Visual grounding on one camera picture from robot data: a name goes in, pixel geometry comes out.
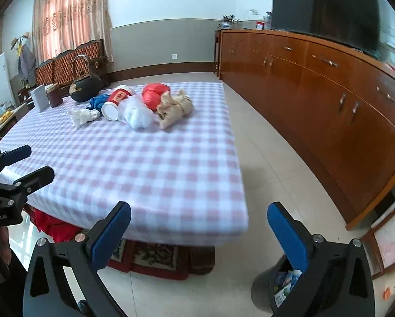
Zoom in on red cloth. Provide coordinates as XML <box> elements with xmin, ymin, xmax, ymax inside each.
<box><xmin>32</xmin><ymin>206</ymin><xmax>90</xmax><ymax>243</ymax></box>

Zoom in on black plastic bucket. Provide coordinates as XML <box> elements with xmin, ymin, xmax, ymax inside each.
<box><xmin>251</xmin><ymin>254</ymin><xmax>312</xmax><ymax>314</ymax></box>

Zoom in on blue cloth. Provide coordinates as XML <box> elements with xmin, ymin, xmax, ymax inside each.
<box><xmin>87</xmin><ymin>94</ymin><xmax>111</xmax><ymax>111</ymax></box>

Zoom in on brown paper bundle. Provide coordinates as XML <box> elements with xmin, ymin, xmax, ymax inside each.
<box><xmin>157</xmin><ymin>88</ymin><xmax>194</xmax><ymax>129</ymax></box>

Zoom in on red white paper cup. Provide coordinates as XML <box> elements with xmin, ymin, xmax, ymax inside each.
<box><xmin>101</xmin><ymin>85</ymin><xmax>134</xmax><ymax>120</ymax></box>

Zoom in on pink checked tablecloth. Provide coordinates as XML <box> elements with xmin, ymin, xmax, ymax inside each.
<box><xmin>0</xmin><ymin>82</ymin><xmax>250</xmax><ymax>246</ymax></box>

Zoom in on clear plastic bag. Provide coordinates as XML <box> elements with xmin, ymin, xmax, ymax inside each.
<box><xmin>119</xmin><ymin>95</ymin><xmax>154</xmax><ymax>130</ymax></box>

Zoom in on white upright box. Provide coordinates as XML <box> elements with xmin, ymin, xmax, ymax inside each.
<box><xmin>30</xmin><ymin>85</ymin><xmax>50</xmax><ymax>112</ymax></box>

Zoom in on black iron kettle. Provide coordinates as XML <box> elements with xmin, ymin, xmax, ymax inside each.
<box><xmin>68</xmin><ymin>54</ymin><xmax>101</xmax><ymax>103</ymax></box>

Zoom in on white tall panel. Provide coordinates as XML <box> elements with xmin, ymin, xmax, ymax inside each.
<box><xmin>0</xmin><ymin>53</ymin><xmax>13</xmax><ymax>108</ymax></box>

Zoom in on white paper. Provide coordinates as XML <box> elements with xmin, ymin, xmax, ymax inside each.
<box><xmin>67</xmin><ymin>108</ymin><xmax>101</xmax><ymax>127</ymax></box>

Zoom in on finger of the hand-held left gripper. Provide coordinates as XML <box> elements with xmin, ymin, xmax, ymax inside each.
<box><xmin>12</xmin><ymin>166</ymin><xmax>55</xmax><ymax>205</ymax></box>
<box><xmin>0</xmin><ymin>144</ymin><xmax>32</xmax><ymax>180</ymax></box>

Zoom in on pink floral bag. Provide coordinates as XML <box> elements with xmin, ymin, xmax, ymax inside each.
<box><xmin>372</xmin><ymin>201</ymin><xmax>395</xmax><ymax>271</ymax></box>

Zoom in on brown canister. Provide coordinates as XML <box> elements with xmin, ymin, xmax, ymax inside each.
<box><xmin>45</xmin><ymin>83</ymin><xmax>62</xmax><ymax>108</ymax></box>

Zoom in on wooden lattice bench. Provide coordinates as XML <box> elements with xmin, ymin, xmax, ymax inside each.
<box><xmin>35</xmin><ymin>39</ymin><xmax>107</xmax><ymax>90</ymax></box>

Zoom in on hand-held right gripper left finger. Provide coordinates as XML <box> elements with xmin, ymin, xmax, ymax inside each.
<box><xmin>22</xmin><ymin>201</ymin><xmax>132</xmax><ymax>317</ymax></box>

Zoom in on black flat television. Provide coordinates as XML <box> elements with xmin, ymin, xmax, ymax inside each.
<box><xmin>271</xmin><ymin>0</ymin><xmax>381</xmax><ymax>52</ymax></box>

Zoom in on small potted plant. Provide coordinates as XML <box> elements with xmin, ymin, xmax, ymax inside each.
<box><xmin>217</xmin><ymin>15</ymin><xmax>239</xmax><ymax>30</ymax></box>

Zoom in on carved wooden stand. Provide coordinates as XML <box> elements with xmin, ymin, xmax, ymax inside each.
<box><xmin>361</xmin><ymin>192</ymin><xmax>395</xmax><ymax>279</ymax></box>

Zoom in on red plastic bag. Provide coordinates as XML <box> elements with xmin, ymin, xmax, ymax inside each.
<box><xmin>141</xmin><ymin>83</ymin><xmax>170</xmax><ymax>113</ymax></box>

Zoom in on hanging grey clothes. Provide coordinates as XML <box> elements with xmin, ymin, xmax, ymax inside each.
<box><xmin>17</xmin><ymin>44</ymin><xmax>36</xmax><ymax>80</ymax></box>

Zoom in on straw hat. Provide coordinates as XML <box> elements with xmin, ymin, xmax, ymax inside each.
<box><xmin>12</xmin><ymin>32</ymin><xmax>31</xmax><ymax>48</ymax></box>

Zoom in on beige pink curtain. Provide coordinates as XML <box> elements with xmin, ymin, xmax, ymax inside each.
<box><xmin>32</xmin><ymin>0</ymin><xmax>114</xmax><ymax>70</ymax></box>

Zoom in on person's left hand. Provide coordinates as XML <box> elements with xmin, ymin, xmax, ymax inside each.
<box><xmin>0</xmin><ymin>226</ymin><xmax>12</xmax><ymax>266</ymax></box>

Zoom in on red patterned rug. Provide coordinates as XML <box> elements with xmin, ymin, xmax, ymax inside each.
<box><xmin>106</xmin><ymin>238</ymin><xmax>189</xmax><ymax>281</ymax></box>

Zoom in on low wooden desk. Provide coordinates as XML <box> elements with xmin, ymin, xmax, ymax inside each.
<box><xmin>0</xmin><ymin>106</ymin><xmax>28</xmax><ymax>154</ymax></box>

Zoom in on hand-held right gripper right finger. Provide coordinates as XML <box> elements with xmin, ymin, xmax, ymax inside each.
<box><xmin>267</xmin><ymin>201</ymin><xmax>376</xmax><ymax>317</ymax></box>

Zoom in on long wooden cabinet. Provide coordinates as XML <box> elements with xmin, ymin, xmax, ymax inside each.
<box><xmin>219</xmin><ymin>29</ymin><xmax>395</xmax><ymax>231</ymax></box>

